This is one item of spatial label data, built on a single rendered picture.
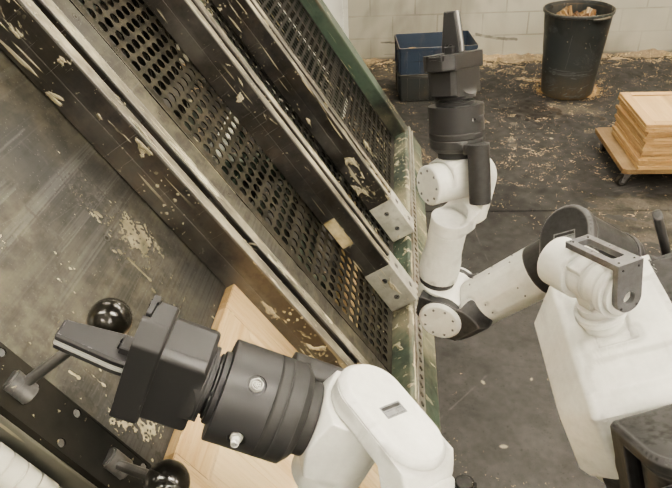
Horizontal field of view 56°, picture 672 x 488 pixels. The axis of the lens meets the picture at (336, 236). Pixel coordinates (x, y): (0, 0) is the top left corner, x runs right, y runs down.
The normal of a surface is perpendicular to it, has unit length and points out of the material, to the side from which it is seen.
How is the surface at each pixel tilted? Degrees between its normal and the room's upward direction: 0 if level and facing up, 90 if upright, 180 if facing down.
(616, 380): 23
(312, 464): 86
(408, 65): 90
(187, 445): 58
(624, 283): 79
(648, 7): 90
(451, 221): 8
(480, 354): 0
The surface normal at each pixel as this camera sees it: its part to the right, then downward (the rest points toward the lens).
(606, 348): -0.43, -0.77
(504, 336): -0.05, -0.84
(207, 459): 0.82, -0.44
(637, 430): -0.24, -0.95
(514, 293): -0.41, 0.52
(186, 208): -0.08, 0.55
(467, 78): 0.77, 0.11
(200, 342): 0.38, -0.75
